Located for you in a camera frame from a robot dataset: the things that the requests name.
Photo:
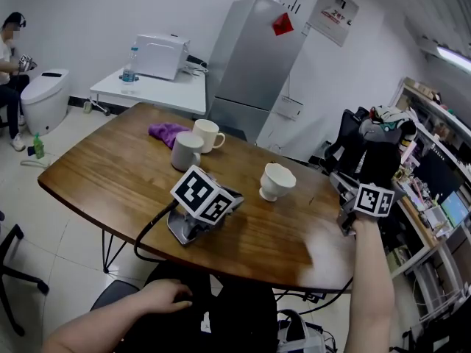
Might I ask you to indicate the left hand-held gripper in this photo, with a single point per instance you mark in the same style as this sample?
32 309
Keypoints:
198 193

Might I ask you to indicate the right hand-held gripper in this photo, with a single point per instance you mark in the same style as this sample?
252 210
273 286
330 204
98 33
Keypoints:
373 200

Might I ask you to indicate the white bear-print cup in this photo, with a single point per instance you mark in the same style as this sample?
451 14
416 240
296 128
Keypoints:
276 182

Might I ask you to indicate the person's left forearm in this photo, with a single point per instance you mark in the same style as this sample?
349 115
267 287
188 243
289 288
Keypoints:
103 326

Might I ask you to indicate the person's right forearm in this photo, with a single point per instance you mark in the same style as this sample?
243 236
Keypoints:
368 289

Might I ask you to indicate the person's left hand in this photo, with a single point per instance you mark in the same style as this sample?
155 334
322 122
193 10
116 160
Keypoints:
165 296

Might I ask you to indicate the black mesh office chair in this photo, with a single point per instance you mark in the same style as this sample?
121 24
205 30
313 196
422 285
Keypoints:
346 134
42 286

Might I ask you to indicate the grey garment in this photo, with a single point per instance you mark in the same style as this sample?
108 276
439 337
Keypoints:
375 132

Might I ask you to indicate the cream white mug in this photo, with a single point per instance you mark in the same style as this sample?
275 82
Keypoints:
208 138

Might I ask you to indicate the grey mug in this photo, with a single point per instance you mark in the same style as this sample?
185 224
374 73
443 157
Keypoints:
184 153

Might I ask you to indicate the white shelving desk unit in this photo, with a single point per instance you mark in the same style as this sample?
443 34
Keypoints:
419 226

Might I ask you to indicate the white green patterned garment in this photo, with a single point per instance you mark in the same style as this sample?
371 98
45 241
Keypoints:
390 114

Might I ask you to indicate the pale green box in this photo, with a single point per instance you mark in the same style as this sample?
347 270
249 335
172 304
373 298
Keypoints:
397 259

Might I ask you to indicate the black monitor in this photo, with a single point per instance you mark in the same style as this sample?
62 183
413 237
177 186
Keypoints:
438 175

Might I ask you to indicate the purple cloth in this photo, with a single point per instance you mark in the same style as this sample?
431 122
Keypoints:
165 132

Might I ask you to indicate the person's black clothing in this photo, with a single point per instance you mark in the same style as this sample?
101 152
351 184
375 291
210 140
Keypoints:
239 307

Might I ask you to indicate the small lit tablet screen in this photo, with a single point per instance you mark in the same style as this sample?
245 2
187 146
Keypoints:
454 208

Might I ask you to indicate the black power strip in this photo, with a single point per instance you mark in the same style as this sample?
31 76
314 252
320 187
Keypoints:
312 297

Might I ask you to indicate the silver fridge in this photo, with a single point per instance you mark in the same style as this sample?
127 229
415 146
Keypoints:
250 72

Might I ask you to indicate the white side table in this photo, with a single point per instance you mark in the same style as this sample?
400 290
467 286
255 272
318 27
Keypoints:
165 92

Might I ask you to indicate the grey white backpack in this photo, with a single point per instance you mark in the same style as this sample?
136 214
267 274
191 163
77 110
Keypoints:
294 338

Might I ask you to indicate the dark grey seat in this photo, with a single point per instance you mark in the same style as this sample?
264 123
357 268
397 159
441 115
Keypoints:
114 292

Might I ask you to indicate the white boxy appliance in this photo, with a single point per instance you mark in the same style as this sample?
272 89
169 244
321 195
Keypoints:
160 55

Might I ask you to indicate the clear water bottle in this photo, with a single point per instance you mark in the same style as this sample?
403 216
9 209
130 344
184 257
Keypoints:
129 72

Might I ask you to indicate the ceiling tube light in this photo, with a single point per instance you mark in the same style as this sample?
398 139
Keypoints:
456 59

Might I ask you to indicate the red paper square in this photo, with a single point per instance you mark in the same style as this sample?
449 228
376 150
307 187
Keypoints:
282 24

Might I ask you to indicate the small pale bottle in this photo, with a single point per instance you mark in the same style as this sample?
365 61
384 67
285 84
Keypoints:
87 107

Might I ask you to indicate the green plastic bottle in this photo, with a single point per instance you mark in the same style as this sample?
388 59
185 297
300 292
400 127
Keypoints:
38 147

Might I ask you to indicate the white smart toilet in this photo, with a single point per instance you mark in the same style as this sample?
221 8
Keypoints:
44 101

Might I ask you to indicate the small white wall box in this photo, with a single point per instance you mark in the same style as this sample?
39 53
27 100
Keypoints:
292 107

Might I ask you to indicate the white wall panel box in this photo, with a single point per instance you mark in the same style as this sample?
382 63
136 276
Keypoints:
333 13

